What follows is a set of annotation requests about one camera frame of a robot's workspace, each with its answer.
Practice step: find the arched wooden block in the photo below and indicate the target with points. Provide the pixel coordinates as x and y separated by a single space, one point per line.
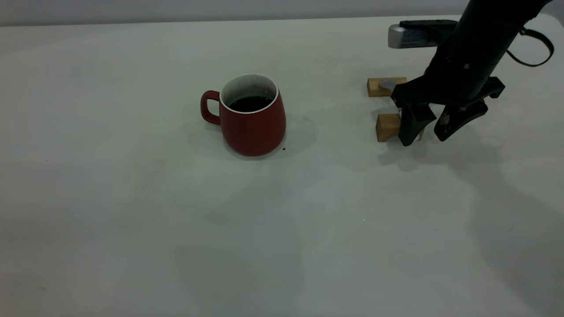
387 127

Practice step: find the flat rectangular wooden block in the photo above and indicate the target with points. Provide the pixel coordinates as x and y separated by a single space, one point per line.
374 88

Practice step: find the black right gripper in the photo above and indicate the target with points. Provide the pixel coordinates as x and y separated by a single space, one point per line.
458 79

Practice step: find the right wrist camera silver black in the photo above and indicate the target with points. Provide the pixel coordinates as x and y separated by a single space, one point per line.
410 37

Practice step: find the red ceramic mug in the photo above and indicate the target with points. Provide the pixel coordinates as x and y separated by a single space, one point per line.
253 130

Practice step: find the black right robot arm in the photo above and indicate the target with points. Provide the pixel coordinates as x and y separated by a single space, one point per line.
498 20

